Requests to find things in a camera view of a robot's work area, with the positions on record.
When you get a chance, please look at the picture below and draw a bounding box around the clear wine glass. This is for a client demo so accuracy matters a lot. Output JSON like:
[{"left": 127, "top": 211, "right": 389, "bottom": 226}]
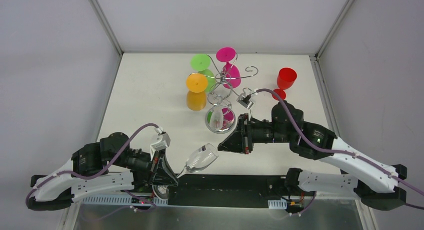
[
  {"left": 207, "top": 94, "right": 231, "bottom": 133},
  {"left": 151, "top": 142, "right": 220, "bottom": 200}
]

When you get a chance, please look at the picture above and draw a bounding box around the chrome wine glass rack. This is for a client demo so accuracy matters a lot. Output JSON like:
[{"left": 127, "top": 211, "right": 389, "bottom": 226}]
[{"left": 198, "top": 53, "right": 259, "bottom": 134}]

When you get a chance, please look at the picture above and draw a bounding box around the red wine glass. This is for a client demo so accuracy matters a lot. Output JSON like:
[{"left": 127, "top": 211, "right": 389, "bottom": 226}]
[{"left": 273, "top": 67, "right": 298, "bottom": 100}]

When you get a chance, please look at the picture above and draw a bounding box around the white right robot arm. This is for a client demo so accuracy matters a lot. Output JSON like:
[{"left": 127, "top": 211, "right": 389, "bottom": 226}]
[{"left": 217, "top": 102, "right": 407, "bottom": 211}]

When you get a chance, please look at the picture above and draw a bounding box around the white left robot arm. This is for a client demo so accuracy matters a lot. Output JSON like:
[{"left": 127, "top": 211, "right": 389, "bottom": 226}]
[{"left": 25, "top": 131, "right": 179, "bottom": 211}]

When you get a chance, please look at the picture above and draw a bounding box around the pink wine glass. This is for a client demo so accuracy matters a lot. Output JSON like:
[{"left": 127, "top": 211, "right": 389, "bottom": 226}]
[{"left": 215, "top": 47, "right": 241, "bottom": 89}]

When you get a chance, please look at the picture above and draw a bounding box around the orange wine glass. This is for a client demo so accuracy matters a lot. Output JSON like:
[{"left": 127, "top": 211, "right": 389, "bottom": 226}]
[{"left": 185, "top": 73, "right": 209, "bottom": 111}]

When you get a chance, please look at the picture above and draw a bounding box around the green wine glass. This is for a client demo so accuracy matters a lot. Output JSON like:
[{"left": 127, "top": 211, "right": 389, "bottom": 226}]
[{"left": 189, "top": 54, "right": 216, "bottom": 94}]

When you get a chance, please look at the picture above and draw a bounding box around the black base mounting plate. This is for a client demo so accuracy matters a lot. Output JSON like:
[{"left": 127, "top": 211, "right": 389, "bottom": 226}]
[{"left": 167, "top": 174, "right": 313, "bottom": 209}]

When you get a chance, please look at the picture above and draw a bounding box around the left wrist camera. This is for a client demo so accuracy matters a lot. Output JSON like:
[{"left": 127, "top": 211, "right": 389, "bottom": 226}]
[{"left": 149, "top": 127, "right": 171, "bottom": 160}]

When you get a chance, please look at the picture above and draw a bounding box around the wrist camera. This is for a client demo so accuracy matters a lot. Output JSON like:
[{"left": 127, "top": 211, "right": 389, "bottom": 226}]
[
  {"left": 237, "top": 91, "right": 256, "bottom": 120},
  {"left": 149, "top": 127, "right": 171, "bottom": 160}
]

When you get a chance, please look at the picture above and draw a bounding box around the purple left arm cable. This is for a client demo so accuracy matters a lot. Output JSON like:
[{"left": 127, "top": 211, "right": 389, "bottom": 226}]
[{"left": 25, "top": 123, "right": 167, "bottom": 223}]

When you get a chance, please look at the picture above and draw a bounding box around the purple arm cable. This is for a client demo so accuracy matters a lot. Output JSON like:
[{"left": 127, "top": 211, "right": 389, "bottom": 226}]
[
  {"left": 25, "top": 123, "right": 167, "bottom": 223},
  {"left": 255, "top": 88, "right": 424, "bottom": 219}
]

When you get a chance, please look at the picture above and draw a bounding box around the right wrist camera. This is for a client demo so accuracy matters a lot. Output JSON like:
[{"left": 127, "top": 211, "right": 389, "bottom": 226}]
[{"left": 237, "top": 91, "right": 256, "bottom": 120}]

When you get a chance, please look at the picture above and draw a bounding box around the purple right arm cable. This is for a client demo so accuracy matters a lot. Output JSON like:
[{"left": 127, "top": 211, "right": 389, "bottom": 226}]
[{"left": 255, "top": 88, "right": 424, "bottom": 219}]

